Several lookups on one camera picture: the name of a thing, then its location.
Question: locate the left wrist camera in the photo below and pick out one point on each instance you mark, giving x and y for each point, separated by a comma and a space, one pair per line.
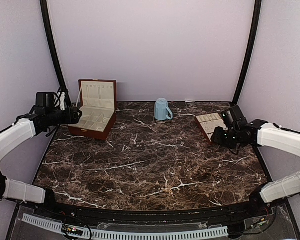
49, 101

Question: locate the right black frame post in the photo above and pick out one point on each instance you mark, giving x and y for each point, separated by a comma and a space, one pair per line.
249, 51

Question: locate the black frame post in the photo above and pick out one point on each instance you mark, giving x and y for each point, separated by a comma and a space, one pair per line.
53, 49
249, 51

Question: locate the white slotted cable duct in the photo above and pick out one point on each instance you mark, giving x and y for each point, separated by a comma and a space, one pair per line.
85, 233

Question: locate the light blue mug upside down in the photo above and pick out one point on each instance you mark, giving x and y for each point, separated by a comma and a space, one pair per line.
162, 111

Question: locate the brown jewelry box cream lining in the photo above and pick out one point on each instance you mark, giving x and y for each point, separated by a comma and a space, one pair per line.
98, 104

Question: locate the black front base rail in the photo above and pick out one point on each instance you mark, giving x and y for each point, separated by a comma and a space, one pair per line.
229, 214

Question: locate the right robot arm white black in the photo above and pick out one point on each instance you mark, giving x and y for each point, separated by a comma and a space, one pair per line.
279, 146

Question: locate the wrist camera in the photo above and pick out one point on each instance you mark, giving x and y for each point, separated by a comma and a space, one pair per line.
234, 118
49, 101

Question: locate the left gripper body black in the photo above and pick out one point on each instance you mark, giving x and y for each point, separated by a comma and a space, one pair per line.
67, 120

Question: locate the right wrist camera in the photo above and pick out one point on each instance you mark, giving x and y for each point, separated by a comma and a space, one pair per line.
234, 118

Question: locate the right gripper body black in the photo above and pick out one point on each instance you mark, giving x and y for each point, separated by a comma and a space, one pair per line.
229, 140

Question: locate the left black frame post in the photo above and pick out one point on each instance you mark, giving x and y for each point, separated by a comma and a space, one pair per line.
53, 49

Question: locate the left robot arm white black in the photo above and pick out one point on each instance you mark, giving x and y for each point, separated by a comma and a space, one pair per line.
26, 127

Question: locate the brown jewelry tray cream lining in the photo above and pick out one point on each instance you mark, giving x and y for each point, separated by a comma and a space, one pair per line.
207, 124

